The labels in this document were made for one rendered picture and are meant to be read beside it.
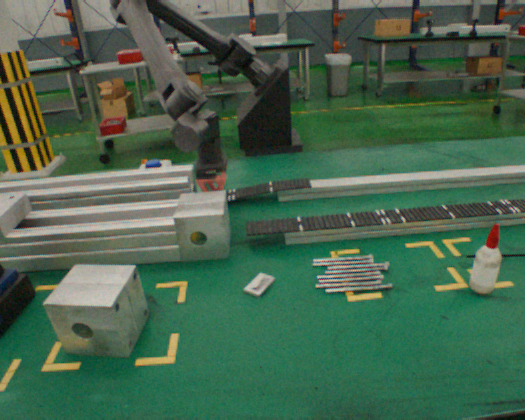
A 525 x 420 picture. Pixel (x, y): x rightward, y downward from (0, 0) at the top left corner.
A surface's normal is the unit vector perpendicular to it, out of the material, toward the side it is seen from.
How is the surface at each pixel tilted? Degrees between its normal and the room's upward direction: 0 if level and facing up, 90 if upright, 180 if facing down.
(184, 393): 0
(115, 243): 90
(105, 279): 0
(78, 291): 0
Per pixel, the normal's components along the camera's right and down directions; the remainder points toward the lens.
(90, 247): 0.04, 0.47
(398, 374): -0.07, -0.88
